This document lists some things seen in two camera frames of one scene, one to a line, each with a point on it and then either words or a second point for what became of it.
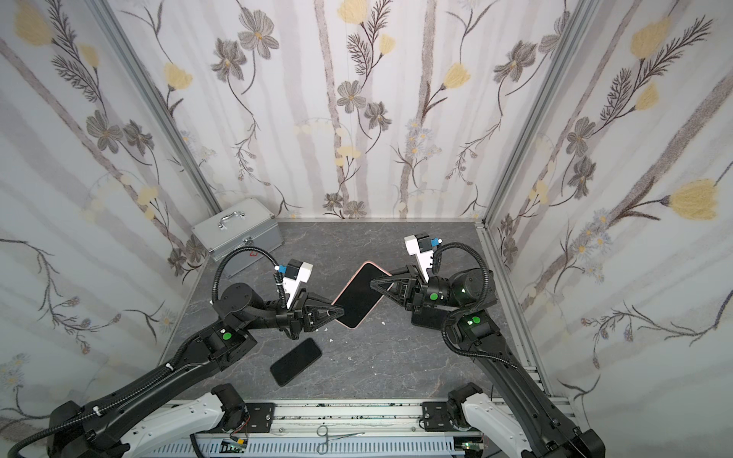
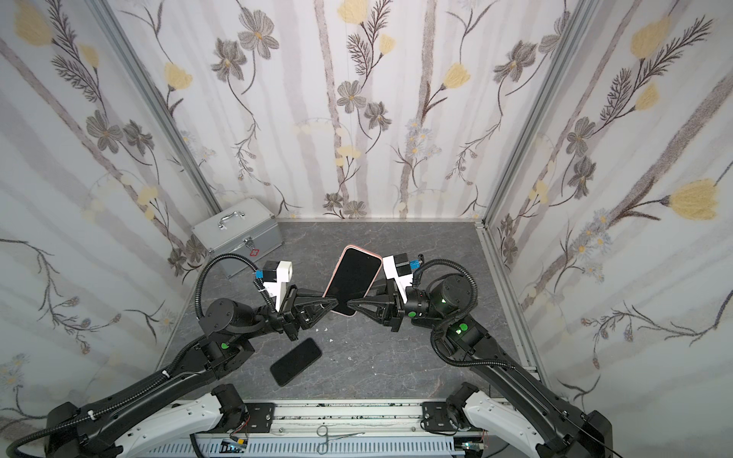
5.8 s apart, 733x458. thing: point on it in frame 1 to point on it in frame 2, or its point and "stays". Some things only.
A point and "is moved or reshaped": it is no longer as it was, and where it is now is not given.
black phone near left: [295, 362] stays
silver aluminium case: [247, 223] stays
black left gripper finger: [317, 324] to [309, 310]
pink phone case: [358, 298] is moved or reshaped
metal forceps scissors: [322, 430] stays
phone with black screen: [359, 298] is moved or reshaped
